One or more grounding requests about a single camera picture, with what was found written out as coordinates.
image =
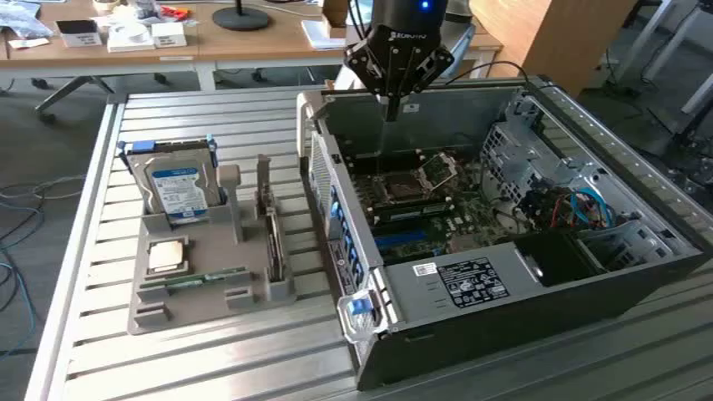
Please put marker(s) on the wooden cabinet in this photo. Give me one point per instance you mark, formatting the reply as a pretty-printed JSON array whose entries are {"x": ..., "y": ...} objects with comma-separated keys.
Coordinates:
[{"x": 558, "y": 42}]

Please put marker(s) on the CPU chip with metal lid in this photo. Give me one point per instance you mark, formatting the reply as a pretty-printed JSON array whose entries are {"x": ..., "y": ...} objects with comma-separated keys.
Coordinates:
[{"x": 166, "y": 255}]

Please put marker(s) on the metal socket cover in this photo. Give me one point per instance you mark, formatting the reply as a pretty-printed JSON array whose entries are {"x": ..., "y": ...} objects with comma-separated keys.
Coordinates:
[{"x": 441, "y": 169}]

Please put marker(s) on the brown cardboard box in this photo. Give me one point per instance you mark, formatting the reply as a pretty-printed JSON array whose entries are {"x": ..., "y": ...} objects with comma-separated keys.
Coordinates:
[{"x": 335, "y": 12}]

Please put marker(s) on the CPU socket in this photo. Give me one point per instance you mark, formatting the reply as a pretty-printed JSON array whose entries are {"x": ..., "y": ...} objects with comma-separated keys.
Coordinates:
[{"x": 399, "y": 188}]

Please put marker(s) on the white box with tape roll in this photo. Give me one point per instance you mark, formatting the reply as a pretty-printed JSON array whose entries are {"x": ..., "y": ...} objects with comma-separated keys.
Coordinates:
[{"x": 131, "y": 44}]

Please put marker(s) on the black round lamp base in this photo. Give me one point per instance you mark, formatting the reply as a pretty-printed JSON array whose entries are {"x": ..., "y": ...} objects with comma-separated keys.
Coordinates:
[{"x": 242, "y": 20}]

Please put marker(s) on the green motherboard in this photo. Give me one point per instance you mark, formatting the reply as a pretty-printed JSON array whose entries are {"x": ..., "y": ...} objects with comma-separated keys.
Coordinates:
[{"x": 474, "y": 217}]

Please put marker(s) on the hard disk with blue carrier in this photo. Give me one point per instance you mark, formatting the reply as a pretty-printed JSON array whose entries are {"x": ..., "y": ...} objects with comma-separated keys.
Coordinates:
[{"x": 173, "y": 188}]

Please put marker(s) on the blue plastic case latch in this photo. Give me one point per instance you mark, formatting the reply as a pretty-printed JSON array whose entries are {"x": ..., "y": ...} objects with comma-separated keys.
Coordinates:
[{"x": 359, "y": 307}]

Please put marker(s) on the silver perforated drive cage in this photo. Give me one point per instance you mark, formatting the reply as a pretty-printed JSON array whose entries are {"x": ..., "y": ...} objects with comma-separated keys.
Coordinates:
[{"x": 513, "y": 158}]

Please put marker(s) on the white metal desk frame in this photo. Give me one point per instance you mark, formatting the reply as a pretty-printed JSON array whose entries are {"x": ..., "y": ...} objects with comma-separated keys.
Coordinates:
[{"x": 641, "y": 42}]

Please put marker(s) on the wooden desk white frame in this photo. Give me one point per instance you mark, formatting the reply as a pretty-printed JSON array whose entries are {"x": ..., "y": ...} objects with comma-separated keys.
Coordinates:
[
  {"x": 251, "y": 42},
  {"x": 57, "y": 54}
]

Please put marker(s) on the beige tape roll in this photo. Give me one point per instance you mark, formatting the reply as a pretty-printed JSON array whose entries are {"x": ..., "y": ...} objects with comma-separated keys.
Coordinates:
[{"x": 105, "y": 5}]

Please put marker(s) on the grey plastic parts rack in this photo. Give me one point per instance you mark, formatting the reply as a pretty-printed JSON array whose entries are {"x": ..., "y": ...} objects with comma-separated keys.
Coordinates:
[{"x": 218, "y": 267}]

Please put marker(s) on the orange plastic item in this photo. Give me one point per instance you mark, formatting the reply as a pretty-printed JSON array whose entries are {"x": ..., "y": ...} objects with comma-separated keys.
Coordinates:
[{"x": 175, "y": 12}]

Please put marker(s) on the small white box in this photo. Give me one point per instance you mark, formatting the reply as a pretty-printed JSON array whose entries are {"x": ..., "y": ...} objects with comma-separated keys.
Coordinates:
[{"x": 167, "y": 39}]

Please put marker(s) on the black open PC case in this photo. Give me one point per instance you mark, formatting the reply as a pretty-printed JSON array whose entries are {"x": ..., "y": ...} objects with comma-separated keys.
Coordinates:
[{"x": 502, "y": 334}]

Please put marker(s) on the grey power supply with label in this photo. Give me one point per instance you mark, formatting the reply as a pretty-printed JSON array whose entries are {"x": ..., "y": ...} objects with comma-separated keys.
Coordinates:
[{"x": 413, "y": 292}]

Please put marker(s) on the silver disk bay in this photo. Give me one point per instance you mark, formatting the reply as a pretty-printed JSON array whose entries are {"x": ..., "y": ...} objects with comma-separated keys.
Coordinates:
[{"x": 630, "y": 246}]

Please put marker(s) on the stack of white papers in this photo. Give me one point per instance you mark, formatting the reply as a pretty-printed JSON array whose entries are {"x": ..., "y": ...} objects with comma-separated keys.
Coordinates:
[{"x": 321, "y": 37}]

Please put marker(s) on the clear plastic bag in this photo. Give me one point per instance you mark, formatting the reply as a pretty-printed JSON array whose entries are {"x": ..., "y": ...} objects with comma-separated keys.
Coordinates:
[{"x": 22, "y": 25}]

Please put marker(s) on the graphics card with metal bracket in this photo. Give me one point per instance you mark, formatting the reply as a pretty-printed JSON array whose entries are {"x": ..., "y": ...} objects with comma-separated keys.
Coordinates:
[{"x": 267, "y": 179}]

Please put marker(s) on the white paper card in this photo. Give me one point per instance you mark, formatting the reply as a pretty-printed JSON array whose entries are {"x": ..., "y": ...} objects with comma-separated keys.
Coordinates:
[{"x": 29, "y": 43}]

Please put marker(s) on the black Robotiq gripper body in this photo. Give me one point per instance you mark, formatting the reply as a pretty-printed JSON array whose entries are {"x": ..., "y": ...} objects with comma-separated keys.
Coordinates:
[{"x": 410, "y": 25}]

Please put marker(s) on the white box with black top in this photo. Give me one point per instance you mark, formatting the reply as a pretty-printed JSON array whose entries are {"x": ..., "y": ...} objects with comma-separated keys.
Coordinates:
[{"x": 83, "y": 39}]

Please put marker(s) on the blue expansion slot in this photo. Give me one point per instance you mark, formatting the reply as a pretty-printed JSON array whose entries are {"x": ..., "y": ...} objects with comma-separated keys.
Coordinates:
[{"x": 402, "y": 241}]

